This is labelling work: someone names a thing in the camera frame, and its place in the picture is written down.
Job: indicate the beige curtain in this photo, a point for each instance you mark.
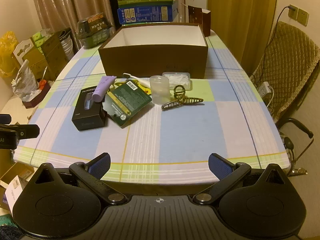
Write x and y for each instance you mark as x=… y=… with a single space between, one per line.
x=62 y=5

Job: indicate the dark green food container pack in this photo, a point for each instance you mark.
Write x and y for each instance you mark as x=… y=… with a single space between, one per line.
x=96 y=31

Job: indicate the white cleaning brush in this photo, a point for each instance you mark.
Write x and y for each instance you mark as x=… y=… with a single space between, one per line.
x=140 y=80

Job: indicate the green tissue packs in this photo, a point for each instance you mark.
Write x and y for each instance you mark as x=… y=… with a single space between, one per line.
x=41 y=38

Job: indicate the stack of white bowls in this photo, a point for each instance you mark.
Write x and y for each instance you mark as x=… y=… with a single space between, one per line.
x=67 y=46

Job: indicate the small white box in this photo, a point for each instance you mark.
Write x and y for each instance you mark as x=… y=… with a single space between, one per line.
x=13 y=195

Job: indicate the clear plastic bag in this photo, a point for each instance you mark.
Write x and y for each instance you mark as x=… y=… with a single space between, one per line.
x=181 y=80

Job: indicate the olive hair claw clip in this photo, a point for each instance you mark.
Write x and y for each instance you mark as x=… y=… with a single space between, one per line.
x=180 y=101

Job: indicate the small brown cardboard box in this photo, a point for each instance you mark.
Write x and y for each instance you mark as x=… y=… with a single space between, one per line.
x=15 y=173

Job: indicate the beige wall socket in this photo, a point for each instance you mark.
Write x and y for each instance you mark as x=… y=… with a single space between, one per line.
x=293 y=13
x=303 y=17

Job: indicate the silver foil bag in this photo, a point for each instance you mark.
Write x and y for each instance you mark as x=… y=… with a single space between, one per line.
x=25 y=82

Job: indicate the black shaver box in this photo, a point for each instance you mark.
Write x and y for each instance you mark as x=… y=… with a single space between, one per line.
x=87 y=116

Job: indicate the dark red gift box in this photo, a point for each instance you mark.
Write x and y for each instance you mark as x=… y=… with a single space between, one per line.
x=197 y=17

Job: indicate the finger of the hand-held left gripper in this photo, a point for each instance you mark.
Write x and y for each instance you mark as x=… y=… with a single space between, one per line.
x=4 y=118
x=27 y=131

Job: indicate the chair with quilted cover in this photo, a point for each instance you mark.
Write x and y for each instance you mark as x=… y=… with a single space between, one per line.
x=290 y=67

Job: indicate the blue milk carton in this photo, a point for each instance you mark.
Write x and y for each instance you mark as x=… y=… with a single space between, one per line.
x=145 y=13

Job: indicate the yellow curtain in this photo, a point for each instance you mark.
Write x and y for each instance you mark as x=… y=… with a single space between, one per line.
x=237 y=17

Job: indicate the brown cardboard carton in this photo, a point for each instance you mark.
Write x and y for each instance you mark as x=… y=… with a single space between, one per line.
x=53 y=52

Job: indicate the green card package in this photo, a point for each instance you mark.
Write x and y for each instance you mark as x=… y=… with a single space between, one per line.
x=127 y=102

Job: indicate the clear plastic cup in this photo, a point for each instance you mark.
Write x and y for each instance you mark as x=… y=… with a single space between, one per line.
x=160 y=90

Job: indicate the yellow plastic bag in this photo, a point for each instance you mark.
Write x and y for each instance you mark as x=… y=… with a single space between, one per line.
x=7 y=52

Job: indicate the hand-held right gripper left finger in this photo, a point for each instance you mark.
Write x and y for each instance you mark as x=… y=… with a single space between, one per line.
x=100 y=166

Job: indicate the black tubular chair frame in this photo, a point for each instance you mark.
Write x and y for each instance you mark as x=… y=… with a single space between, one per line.
x=297 y=127

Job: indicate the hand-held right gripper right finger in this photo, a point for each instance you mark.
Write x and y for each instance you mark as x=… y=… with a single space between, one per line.
x=220 y=166

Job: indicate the dark wooden box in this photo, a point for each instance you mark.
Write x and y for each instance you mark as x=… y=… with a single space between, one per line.
x=37 y=96

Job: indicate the yellow snack packet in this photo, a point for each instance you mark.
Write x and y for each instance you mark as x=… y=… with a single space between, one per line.
x=145 y=88

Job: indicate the white power strip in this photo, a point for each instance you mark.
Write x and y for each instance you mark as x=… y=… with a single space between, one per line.
x=265 y=88

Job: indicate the purple cosmetic tube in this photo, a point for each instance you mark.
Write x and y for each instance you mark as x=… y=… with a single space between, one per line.
x=102 y=88

